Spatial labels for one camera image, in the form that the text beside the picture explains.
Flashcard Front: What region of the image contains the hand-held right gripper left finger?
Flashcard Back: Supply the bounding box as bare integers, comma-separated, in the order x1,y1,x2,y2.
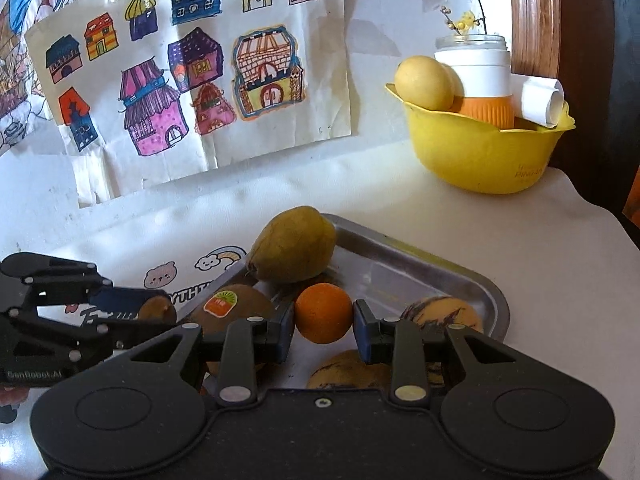
115,302,297,407

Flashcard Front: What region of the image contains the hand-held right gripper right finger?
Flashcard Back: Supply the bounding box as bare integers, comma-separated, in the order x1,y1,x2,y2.
352,300,523,405

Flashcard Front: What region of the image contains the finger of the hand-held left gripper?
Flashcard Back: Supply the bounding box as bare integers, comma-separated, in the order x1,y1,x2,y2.
65,321,182,362
0,254,171,321

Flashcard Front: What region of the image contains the small brown fruit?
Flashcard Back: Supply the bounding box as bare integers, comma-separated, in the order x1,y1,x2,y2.
137,296,177,326

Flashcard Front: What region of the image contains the striped pepino melon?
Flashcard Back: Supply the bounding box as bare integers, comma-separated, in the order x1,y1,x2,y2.
306,349,396,390
400,297,485,386

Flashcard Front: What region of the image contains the orange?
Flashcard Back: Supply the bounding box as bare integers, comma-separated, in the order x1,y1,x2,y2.
294,283,354,345

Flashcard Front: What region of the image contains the brown kiwi with sticker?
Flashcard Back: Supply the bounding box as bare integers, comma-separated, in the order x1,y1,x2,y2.
189,284,278,335

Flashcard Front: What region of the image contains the stainless steel tray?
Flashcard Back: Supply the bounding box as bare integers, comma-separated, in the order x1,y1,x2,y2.
177,212,511,391

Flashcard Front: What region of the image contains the yellow-green pear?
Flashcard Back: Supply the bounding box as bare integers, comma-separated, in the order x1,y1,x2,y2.
246,206,337,285

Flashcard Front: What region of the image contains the cartoon printed table mat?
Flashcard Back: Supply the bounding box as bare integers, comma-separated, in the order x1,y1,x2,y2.
0,242,251,426

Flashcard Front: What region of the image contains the paper drawing of colourful houses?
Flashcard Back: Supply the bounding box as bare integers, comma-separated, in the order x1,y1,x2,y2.
25,0,353,208

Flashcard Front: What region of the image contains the yellow plastic bowl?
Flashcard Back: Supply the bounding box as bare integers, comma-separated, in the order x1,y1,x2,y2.
385,82,576,195

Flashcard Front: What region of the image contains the yellow round fruit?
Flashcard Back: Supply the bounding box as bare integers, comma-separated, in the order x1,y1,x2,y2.
394,56,453,112
440,62,465,111

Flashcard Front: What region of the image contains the white cup with orange sleeve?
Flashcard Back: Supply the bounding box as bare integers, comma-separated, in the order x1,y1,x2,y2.
434,47,516,130

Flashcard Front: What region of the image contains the rolled white paper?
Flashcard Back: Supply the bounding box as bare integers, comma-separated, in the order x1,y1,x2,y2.
510,74,568,128

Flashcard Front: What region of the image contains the glass jar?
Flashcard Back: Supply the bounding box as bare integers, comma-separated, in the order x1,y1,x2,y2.
435,34,508,52

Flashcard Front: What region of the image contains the yellow flower sprig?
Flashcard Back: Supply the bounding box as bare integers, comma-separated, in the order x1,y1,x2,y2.
440,0,493,37

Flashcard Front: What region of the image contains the brown wooden frame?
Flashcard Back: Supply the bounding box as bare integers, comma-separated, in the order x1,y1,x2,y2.
507,0,563,81

